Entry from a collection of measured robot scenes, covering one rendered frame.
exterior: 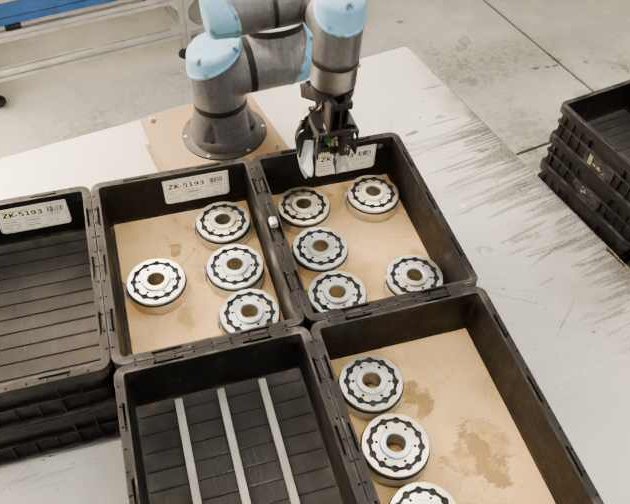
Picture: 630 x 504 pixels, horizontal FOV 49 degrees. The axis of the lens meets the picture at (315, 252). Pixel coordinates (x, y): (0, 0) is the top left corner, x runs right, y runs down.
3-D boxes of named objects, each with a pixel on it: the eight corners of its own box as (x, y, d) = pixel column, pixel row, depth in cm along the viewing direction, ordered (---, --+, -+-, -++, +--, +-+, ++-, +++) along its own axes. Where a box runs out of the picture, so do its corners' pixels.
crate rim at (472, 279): (250, 165, 136) (250, 155, 134) (395, 139, 142) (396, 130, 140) (307, 331, 111) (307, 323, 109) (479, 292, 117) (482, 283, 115)
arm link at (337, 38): (355, -25, 105) (377, 4, 99) (348, 40, 113) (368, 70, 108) (305, -20, 102) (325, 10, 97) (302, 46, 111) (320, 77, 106)
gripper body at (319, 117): (314, 163, 117) (319, 104, 108) (300, 131, 123) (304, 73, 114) (357, 157, 119) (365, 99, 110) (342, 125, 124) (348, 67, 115)
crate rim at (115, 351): (92, 193, 129) (89, 183, 128) (250, 165, 135) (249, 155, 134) (115, 375, 105) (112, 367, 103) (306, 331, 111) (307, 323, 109)
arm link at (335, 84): (305, 49, 110) (354, 43, 112) (303, 73, 114) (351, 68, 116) (318, 76, 106) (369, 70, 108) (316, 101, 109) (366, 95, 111)
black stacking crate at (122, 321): (104, 228, 137) (91, 186, 128) (251, 200, 143) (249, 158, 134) (127, 405, 112) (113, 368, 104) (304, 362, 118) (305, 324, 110)
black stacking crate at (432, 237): (253, 200, 143) (251, 158, 134) (389, 174, 149) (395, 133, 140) (306, 362, 118) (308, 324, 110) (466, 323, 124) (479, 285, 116)
